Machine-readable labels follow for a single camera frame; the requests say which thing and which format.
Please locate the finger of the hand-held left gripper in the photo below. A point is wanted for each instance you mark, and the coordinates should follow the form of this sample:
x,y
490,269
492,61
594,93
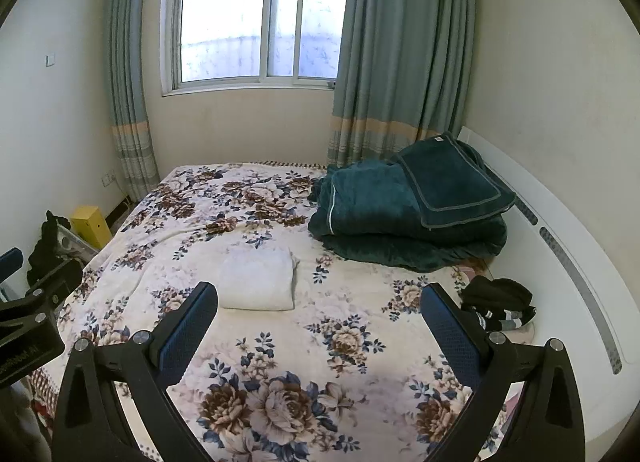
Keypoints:
x,y
10,264
55,279

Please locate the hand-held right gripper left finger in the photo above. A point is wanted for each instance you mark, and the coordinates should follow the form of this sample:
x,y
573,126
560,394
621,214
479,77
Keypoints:
x,y
187,332

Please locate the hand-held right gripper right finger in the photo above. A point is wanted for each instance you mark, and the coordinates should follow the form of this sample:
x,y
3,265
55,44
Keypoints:
x,y
450,332

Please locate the white towel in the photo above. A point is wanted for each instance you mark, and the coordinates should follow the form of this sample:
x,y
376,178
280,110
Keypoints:
x,y
257,277

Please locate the black cloth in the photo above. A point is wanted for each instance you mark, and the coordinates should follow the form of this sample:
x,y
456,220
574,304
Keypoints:
x,y
47,247

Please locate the clear plastic bag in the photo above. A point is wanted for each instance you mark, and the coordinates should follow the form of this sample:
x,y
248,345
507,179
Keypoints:
x,y
75,244

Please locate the red patterned sheet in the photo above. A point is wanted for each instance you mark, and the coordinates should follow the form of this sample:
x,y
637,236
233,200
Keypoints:
x,y
45,402

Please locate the black garment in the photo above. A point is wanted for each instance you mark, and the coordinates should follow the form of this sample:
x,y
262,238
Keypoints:
x,y
495,294

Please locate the black striped sock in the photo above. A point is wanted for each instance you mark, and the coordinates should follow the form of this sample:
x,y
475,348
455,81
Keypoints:
x,y
507,320

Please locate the yellow box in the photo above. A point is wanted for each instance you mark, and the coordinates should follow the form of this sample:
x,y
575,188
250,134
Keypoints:
x,y
92,227

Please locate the floral printed blanket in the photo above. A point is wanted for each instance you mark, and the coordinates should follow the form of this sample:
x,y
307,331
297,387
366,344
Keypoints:
x,y
300,342

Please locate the dark green quilt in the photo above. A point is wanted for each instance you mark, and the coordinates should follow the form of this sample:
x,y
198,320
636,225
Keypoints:
x,y
370,222

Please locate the white bed headboard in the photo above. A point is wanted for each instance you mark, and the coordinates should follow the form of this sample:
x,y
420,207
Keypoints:
x,y
555,242

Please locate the dark green pillow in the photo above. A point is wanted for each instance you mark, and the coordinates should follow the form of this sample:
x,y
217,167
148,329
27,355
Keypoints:
x,y
455,182

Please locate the grey green curtain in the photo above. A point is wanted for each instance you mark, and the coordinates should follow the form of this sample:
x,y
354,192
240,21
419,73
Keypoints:
x,y
127,67
400,42

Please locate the white framed window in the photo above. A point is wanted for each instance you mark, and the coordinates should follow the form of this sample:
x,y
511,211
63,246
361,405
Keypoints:
x,y
255,17

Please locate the white wall socket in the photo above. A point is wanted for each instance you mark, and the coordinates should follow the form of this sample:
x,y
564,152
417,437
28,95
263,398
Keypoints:
x,y
107,179

